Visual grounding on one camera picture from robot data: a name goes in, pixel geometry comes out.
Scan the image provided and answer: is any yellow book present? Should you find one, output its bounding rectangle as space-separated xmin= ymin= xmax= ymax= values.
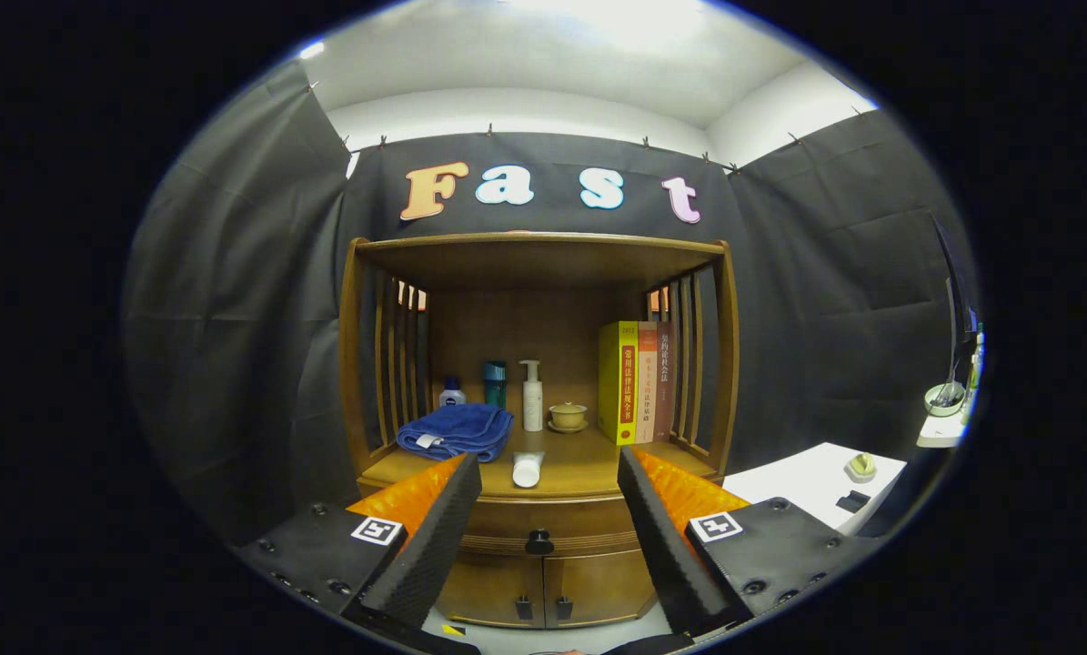
xmin=597 ymin=320 xmax=641 ymax=447

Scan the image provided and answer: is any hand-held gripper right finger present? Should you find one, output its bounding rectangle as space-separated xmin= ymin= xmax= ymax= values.
xmin=616 ymin=446 xmax=871 ymax=638

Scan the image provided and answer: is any green plastic bottle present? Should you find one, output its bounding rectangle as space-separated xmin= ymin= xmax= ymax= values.
xmin=964 ymin=323 xmax=986 ymax=421

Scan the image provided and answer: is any white pump bottle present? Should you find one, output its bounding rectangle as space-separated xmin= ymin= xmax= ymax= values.
xmin=519 ymin=359 xmax=545 ymax=432

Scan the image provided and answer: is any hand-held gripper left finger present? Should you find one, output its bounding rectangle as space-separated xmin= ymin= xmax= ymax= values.
xmin=238 ymin=452 xmax=485 ymax=638

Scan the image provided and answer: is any brown book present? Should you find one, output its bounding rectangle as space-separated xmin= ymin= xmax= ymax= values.
xmin=655 ymin=321 xmax=677 ymax=442

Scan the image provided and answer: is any white side table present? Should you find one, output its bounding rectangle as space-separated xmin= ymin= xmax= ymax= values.
xmin=916 ymin=411 xmax=973 ymax=448

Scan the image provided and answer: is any black backdrop cloth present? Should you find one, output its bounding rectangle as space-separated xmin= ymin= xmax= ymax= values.
xmin=123 ymin=62 xmax=976 ymax=547

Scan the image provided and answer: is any orange and white book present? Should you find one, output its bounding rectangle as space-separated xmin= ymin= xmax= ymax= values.
xmin=636 ymin=320 xmax=659 ymax=445

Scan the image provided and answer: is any wooden cabinet door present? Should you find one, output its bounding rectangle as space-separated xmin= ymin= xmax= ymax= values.
xmin=543 ymin=546 xmax=660 ymax=627
xmin=434 ymin=550 xmax=546 ymax=629

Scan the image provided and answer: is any wooden countertop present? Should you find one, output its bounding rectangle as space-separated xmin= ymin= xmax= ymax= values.
xmin=358 ymin=423 xmax=721 ymax=501

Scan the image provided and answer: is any wooden drawer with black knob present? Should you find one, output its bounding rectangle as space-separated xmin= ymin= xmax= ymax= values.
xmin=457 ymin=496 xmax=644 ymax=556

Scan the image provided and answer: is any white round bowl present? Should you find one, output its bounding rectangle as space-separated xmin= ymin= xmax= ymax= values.
xmin=923 ymin=380 xmax=967 ymax=418

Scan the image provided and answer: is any wooden cabinet with slatted shelf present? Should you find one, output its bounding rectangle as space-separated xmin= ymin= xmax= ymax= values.
xmin=338 ymin=232 xmax=742 ymax=630

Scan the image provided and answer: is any blue folded towel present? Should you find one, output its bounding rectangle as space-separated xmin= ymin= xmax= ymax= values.
xmin=396 ymin=403 xmax=515 ymax=463

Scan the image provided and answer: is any white drawer cabinet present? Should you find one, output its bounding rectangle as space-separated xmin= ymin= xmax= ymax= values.
xmin=723 ymin=441 xmax=908 ymax=538

